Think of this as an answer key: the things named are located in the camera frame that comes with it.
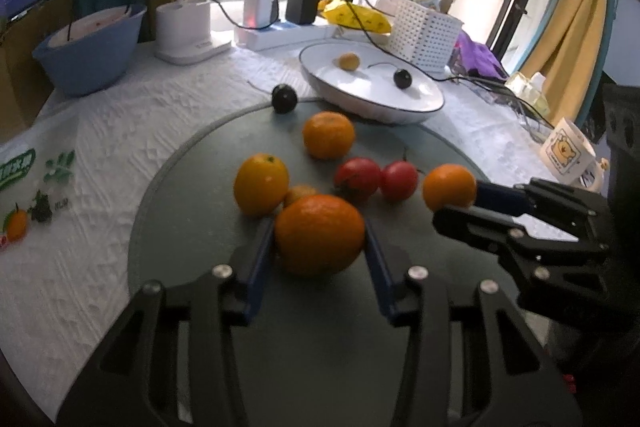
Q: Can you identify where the blue bowl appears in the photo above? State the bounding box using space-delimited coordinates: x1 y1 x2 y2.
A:
32 3 148 98

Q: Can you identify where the yellow printed bag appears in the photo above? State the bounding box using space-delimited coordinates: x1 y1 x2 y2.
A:
317 0 393 35

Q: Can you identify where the pale yellow packet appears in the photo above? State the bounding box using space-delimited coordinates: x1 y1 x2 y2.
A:
505 72 551 118

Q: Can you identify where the red tomato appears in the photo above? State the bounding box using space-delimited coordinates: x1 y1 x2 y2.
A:
334 158 382 202
381 160 419 202

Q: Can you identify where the dark plum with stem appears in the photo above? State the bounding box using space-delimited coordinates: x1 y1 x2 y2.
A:
367 63 413 90

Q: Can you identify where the cardboard box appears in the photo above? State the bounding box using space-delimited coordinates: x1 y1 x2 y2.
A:
0 0 76 142

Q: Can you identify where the yellow curtain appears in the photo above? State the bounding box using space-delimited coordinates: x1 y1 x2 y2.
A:
515 0 608 128

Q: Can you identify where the printed plastic wrapper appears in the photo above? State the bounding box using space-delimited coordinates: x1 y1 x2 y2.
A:
0 149 78 253

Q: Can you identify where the white charger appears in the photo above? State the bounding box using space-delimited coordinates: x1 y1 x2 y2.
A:
243 0 279 30

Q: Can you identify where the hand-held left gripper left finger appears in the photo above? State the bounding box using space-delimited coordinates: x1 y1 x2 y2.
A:
60 217 278 427

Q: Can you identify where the white perforated basket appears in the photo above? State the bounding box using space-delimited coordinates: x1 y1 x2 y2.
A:
389 0 466 75

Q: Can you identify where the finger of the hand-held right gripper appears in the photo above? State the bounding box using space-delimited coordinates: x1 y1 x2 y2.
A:
432 204 608 310
472 177 601 230

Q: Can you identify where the white power strip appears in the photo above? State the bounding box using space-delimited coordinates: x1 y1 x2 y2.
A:
233 19 338 52

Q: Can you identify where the grey round mat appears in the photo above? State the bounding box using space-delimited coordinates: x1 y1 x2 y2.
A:
127 97 566 427

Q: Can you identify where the purple cloth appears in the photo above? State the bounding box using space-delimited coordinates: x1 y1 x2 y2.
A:
450 31 511 80

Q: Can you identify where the white mug with bear print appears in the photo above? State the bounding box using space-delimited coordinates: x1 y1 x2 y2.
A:
539 117 608 192

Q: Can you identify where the black charger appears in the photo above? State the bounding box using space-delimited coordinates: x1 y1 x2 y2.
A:
286 0 321 26

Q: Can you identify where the white plate with dark rim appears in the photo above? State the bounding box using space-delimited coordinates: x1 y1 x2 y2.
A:
299 42 446 125

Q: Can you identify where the yellowish orange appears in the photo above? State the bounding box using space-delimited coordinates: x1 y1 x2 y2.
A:
233 153 291 218

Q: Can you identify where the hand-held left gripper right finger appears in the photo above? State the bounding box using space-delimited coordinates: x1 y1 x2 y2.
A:
364 222 583 427

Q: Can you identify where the large orange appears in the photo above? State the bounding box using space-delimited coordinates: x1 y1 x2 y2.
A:
274 194 367 278

